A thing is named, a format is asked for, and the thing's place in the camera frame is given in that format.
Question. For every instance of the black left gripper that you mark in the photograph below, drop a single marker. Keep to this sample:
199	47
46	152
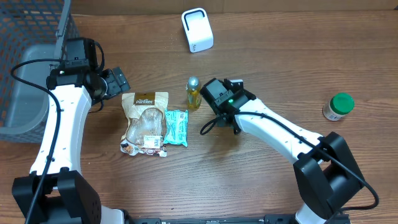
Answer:
114	88

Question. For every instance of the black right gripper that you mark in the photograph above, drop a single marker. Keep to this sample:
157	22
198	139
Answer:
222	124

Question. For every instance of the clear bottle with silver cap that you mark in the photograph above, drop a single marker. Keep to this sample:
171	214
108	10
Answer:
193	88

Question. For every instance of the brown snack packet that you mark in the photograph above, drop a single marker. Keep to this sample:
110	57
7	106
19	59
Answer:
145	113

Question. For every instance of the teal tissue pack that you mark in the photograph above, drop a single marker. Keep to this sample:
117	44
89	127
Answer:
176	123

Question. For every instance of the green lid jar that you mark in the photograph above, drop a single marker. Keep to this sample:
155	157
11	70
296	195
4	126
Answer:
338	106

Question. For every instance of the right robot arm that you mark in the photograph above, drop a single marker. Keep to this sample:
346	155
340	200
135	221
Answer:
326	172

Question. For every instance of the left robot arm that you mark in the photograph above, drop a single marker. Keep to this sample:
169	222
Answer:
55	190

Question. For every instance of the white barcode scanner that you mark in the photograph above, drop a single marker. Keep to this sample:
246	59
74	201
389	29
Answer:
197	29

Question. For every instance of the grey plastic mesh basket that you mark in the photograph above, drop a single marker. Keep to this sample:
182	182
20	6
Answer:
36	32

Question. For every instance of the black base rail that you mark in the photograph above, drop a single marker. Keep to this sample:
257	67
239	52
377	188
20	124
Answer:
211	221

